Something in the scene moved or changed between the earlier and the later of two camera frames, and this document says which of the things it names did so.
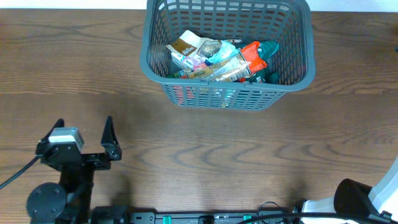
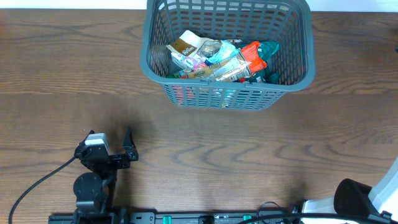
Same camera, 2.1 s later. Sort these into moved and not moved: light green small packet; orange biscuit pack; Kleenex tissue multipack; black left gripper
Moved: black left gripper
Not moved: light green small packet; orange biscuit pack; Kleenex tissue multipack
